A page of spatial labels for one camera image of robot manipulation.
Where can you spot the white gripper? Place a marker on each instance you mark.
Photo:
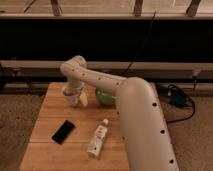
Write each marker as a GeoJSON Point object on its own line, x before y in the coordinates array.
{"type": "Point", "coordinates": [75, 87]}

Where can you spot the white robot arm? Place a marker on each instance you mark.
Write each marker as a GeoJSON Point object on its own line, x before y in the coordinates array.
{"type": "Point", "coordinates": [144, 129]}

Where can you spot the green bowl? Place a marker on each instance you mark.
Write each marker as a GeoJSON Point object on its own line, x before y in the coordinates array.
{"type": "Point", "coordinates": [104, 98]}

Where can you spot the black smartphone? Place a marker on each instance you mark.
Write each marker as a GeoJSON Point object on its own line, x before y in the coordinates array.
{"type": "Point", "coordinates": [63, 131]}

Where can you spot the white plastic bottle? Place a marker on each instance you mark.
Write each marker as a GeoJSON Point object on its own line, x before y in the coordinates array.
{"type": "Point", "coordinates": [96, 142]}

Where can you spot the black power adapter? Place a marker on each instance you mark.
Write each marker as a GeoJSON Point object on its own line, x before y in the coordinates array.
{"type": "Point", "coordinates": [178, 99]}

